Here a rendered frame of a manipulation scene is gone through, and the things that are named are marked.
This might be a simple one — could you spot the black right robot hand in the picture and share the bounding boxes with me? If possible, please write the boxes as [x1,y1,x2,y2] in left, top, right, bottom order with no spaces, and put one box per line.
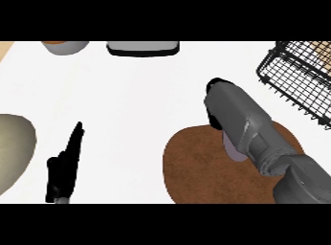
[205,77,236,131]

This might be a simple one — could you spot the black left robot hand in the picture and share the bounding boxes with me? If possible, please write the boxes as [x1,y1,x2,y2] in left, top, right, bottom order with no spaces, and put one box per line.
[44,121,86,204]

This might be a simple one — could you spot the purple eggplant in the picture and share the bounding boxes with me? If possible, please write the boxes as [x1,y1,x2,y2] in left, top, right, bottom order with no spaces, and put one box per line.
[220,130,248,163]

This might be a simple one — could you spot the round brown cutting board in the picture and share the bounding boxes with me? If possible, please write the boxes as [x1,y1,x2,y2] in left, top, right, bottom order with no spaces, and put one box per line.
[161,120,307,205]

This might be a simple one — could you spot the olive green round plate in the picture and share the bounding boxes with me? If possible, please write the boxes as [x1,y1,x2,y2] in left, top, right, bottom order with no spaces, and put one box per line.
[0,113,39,205]

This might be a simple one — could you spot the grey and black appliance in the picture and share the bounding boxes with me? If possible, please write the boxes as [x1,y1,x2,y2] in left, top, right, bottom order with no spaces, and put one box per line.
[105,40,182,58]

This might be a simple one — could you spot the grey bowl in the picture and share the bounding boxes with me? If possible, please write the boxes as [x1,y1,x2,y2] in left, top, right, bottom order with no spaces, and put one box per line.
[41,40,90,56]

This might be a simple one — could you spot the black wire tiered basket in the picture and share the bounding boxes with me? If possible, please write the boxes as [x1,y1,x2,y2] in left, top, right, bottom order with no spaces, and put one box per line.
[255,40,331,135]

